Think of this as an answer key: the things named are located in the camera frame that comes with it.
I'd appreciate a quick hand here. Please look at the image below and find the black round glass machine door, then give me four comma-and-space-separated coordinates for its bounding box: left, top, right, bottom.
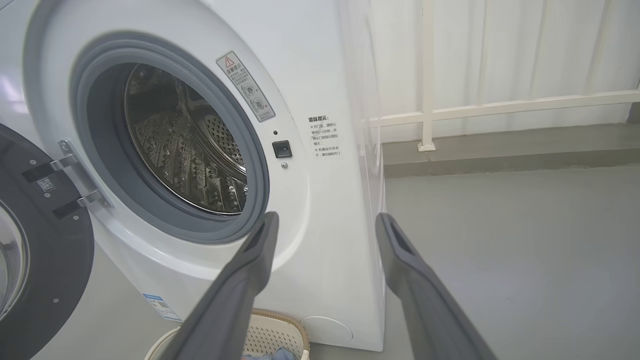
0, 124, 96, 360

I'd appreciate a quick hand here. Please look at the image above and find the white metal railing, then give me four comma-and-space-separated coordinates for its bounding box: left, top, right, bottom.
370, 0, 640, 152

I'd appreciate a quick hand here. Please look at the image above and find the blue energy label sticker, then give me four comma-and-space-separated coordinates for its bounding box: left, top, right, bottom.
143, 293, 183, 322

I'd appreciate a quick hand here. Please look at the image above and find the round white filter cover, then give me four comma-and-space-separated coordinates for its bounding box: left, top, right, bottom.
300, 316, 354, 346

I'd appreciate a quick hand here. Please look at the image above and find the white washing machine body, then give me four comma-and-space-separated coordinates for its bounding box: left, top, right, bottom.
0, 0, 388, 352

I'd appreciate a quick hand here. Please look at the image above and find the grey rubber door gasket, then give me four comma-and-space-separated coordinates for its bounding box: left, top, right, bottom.
70, 35, 271, 245

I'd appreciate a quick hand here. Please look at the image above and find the steel perforated washing drum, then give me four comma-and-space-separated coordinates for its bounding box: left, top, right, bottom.
124, 63, 248, 216

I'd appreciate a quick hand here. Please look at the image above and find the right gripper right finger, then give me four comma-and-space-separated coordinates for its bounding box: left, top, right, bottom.
375, 212, 498, 360

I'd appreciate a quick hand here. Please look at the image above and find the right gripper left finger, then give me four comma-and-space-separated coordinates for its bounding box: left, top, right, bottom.
159, 211, 280, 360

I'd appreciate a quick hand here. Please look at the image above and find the cream perforated laundry basket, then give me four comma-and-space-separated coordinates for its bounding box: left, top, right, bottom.
145, 308, 311, 360

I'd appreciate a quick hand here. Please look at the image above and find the blue cartoon print garment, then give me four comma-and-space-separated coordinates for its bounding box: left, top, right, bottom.
242, 347, 298, 360

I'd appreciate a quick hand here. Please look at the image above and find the warning sticker red triangle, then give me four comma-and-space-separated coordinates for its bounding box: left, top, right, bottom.
216, 51, 276, 123

